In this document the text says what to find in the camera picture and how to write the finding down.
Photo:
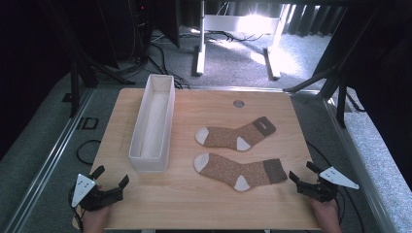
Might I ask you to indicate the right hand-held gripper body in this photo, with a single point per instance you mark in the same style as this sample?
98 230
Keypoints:
319 191

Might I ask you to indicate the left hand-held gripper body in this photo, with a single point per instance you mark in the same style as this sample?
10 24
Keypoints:
97 199

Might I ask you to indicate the white rectangular plastic bin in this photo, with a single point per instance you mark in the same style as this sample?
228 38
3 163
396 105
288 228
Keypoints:
149 163

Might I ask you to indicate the brown speckled sock plain cuff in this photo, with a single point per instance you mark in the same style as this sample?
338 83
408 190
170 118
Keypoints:
223 168

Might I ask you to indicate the brown speckled sock labelled cuff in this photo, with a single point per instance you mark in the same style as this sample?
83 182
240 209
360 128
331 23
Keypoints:
226 137

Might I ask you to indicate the person's left hand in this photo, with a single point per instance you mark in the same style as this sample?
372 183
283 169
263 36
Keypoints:
94 221

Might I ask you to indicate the person's right hand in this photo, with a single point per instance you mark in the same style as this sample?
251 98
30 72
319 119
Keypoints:
327 216

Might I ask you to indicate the black metal stand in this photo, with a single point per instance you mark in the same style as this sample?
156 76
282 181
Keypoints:
74 90
340 103

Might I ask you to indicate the round grey table grommet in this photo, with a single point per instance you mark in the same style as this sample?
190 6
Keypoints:
238 104

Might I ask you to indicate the dark curtain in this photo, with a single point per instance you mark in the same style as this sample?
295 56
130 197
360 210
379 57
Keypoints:
311 19

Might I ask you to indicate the dark equipment with red light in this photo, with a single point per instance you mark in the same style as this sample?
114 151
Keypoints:
141 19

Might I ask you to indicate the aluminium rail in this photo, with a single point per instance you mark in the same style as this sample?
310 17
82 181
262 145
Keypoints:
259 88
356 168
48 168

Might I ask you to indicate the white table frame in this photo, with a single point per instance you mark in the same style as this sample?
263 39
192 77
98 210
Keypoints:
239 24

